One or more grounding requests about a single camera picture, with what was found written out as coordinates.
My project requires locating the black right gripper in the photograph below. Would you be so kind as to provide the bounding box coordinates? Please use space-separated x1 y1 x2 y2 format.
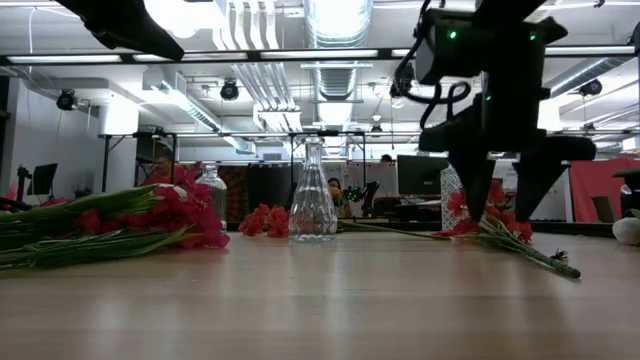
419 69 597 224

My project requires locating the orange artificial flower bunch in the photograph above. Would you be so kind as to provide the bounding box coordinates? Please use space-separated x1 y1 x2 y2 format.
238 203 451 240
432 179 584 280

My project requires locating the pink artificial flower bunch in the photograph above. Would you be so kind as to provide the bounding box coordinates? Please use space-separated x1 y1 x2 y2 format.
73 207 169 237
0 167 226 236
0 224 232 271

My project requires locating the clear diamond-pattern glass vase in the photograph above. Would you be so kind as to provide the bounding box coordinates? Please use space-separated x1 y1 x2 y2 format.
439 164 467 232

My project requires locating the clear faceted glass vase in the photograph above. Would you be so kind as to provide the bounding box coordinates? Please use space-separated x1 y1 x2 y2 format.
288 136 339 243

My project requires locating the clear glass bottle vase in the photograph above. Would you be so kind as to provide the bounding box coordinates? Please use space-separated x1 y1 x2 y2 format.
196 162 229 234

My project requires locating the black computer monitor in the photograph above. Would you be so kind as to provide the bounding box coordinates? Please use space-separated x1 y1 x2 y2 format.
26 162 59 197
396 154 450 197

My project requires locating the red fabric partition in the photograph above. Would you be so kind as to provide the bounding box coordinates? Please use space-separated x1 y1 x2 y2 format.
568 158 640 225

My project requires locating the black ceiling spotlight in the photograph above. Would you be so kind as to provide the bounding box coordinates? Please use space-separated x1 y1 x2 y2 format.
55 88 79 112
578 78 604 98
219 78 241 102

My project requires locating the black overhead beam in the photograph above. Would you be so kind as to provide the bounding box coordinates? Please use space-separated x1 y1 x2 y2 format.
0 45 640 67

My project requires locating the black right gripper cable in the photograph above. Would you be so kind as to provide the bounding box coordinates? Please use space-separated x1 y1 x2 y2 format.
392 0 474 132

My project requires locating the silver ventilation duct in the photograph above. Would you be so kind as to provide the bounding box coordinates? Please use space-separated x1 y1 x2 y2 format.
302 0 375 129

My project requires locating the black metal rig frame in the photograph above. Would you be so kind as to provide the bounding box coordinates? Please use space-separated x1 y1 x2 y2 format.
98 130 422 201

